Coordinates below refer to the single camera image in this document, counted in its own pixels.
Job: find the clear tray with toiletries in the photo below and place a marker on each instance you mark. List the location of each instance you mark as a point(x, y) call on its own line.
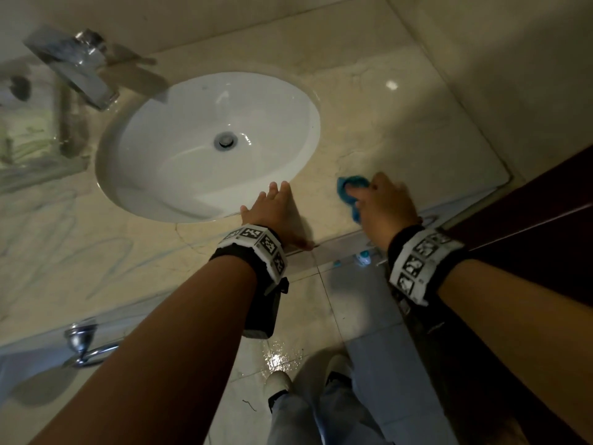
point(32, 134)

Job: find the person's left middle finger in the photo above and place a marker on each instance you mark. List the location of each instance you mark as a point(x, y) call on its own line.
point(273, 192)

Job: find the person's right fingers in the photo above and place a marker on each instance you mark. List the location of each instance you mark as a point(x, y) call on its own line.
point(359, 192)

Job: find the dark wooden door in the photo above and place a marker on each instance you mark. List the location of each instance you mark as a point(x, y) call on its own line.
point(532, 227)

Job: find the black marker wristband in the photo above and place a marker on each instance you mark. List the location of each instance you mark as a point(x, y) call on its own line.
point(259, 245)
point(424, 261)

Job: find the blue cleaning cloth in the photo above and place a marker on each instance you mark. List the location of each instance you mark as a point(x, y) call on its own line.
point(348, 183)

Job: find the person's right hand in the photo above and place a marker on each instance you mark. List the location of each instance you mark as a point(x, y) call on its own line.
point(387, 208)

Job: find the white shoe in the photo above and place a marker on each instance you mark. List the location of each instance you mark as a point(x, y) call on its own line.
point(279, 386)
point(338, 369)

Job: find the person's left little finger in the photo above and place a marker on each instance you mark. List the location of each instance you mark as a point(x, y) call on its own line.
point(247, 210)

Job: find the chrome sink drain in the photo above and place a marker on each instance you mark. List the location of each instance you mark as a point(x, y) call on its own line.
point(225, 140)

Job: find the white oval sink basin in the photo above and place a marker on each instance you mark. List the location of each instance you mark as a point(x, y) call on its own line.
point(204, 166)

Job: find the person's left hand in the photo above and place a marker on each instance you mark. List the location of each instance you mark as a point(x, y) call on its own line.
point(273, 215)

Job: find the person's left thumb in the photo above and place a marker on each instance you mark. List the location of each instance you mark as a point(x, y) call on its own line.
point(303, 240)

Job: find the person's right forearm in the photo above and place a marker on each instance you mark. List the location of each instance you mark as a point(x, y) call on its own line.
point(523, 329)

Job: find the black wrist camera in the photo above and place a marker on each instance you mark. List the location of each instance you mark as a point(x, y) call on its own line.
point(264, 310)

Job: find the person's left forearm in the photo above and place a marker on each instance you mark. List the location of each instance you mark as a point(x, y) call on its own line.
point(166, 356)

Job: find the chrome faucet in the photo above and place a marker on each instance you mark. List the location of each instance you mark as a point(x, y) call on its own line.
point(78, 60)

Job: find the light blue jeans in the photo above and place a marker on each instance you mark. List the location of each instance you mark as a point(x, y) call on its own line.
point(324, 417)

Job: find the small blue bottle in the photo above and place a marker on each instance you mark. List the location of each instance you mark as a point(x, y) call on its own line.
point(362, 258)

